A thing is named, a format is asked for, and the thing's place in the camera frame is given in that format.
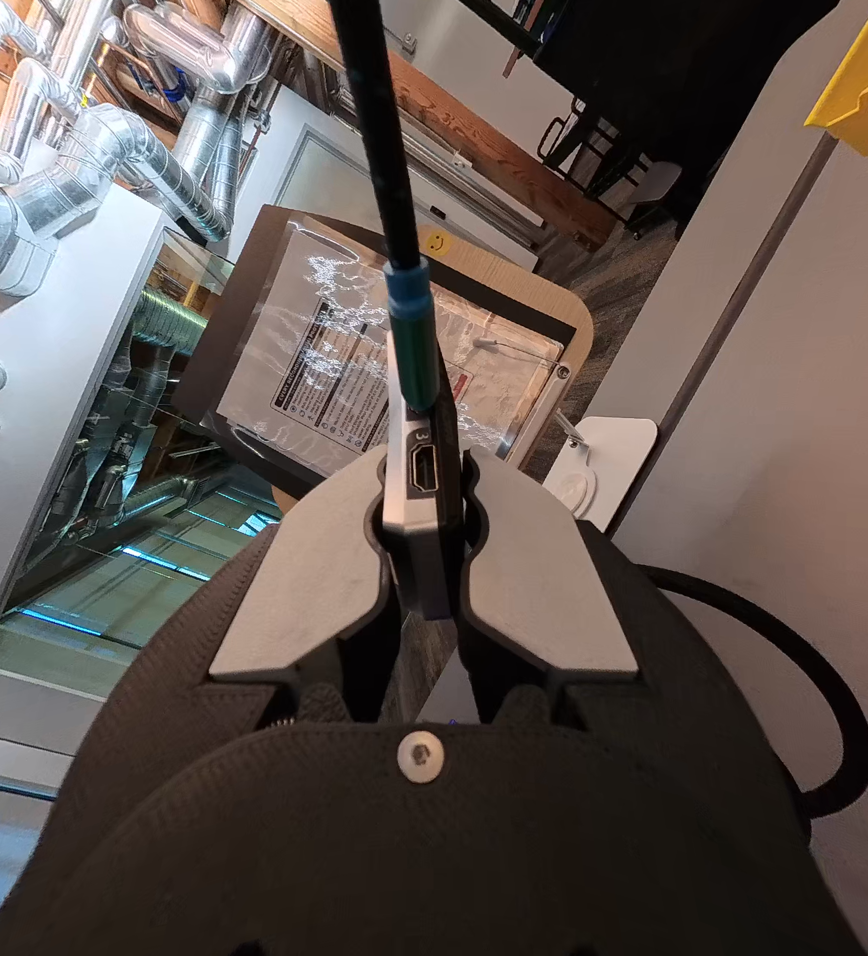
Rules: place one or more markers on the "black office chair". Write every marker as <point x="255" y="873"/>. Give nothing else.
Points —
<point x="665" y="60"/>

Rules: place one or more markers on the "silver ventilation ducts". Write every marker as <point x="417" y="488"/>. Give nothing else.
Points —
<point x="68" y="179"/>

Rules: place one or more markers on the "wooden beam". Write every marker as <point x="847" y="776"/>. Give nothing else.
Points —
<point x="479" y="142"/>

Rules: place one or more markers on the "white sign stand base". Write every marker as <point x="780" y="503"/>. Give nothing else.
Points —
<point x="620" y="455"/>

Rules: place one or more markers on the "instruction sheet in acrylic cover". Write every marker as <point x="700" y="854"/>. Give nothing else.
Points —
<point x="292" y="358"/>

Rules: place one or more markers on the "laminated instruction sheet stand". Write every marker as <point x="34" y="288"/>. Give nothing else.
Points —
<point x="501" y="280"/>

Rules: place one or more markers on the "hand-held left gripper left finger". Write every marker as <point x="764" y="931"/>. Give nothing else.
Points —
<point x="307" y="567"/>

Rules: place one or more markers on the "black and silver hdmi hub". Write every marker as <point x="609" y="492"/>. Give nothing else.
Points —
<point x="408" y="515"/>

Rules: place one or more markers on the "yellow smiley sticker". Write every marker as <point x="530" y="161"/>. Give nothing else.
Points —
<point x="438" y="243"/>

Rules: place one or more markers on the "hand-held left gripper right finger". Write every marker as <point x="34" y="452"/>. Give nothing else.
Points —
<point x="546" y="582"/>

